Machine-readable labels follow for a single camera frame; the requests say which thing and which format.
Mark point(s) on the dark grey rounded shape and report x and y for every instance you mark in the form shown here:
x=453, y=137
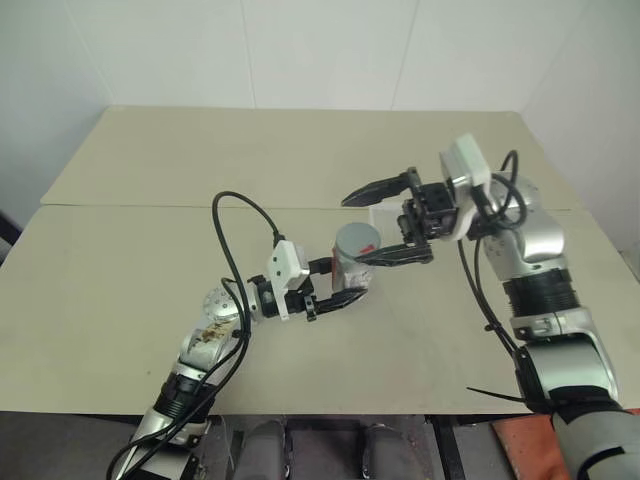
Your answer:
x=267, y=450
x=380, y=450

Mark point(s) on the grey jar lid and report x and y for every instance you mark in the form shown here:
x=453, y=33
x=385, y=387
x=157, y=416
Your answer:
x=355, y=237

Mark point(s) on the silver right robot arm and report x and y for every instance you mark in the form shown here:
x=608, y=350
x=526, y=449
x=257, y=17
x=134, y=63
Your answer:
x=542, y=240

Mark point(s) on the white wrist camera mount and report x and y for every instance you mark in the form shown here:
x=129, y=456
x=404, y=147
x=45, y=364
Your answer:
x=286, y=264
x=470, y=160

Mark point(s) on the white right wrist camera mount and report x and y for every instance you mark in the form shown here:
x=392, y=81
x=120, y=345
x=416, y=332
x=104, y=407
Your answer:
x=470, y=160

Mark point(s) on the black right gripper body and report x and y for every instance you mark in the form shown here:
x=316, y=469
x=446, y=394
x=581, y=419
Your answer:
x=435, y=205

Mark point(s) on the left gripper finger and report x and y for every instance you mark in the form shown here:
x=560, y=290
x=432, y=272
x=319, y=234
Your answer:
x=320, y=265
x=340, y=301

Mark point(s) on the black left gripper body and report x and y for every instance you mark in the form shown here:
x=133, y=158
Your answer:
x=302, y=299

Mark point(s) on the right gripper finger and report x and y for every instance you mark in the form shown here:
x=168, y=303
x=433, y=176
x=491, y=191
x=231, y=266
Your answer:
x=377, y=191
x=395, y=254

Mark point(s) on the black metal frame bar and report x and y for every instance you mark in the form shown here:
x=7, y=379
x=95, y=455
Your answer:
x=447, y=447

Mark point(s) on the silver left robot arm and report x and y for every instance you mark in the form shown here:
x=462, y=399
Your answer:
x=216, y=306

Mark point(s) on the black zip tie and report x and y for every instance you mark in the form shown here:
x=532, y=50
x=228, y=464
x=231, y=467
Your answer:
x=495, y=394

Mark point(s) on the dark chair edge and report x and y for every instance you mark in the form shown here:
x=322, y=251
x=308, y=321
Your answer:
x=7, y=235

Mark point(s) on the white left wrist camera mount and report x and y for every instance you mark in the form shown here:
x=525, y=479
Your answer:
x=286, y=264

